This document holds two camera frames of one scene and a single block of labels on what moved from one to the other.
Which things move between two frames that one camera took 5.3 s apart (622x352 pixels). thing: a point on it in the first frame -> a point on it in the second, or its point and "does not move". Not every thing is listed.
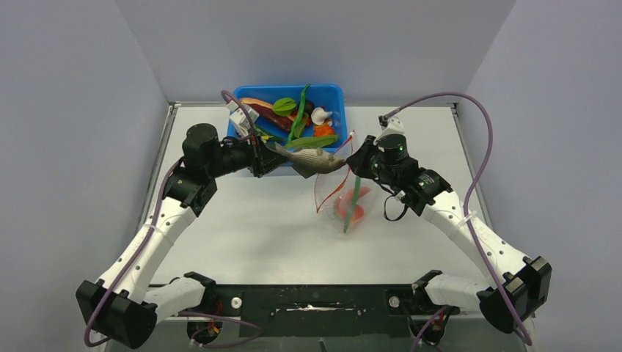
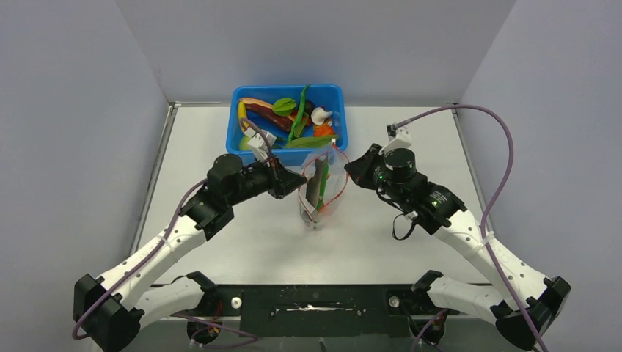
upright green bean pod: [291, 135] does not move
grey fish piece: [309, 161] -> [313, 189]
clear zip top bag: [345, 197] -> [326, 177]
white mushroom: [318, 115] does not move
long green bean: [312, 141] does not move
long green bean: [353, 204] -> [320, 202]
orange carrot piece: [321, 130] does not move
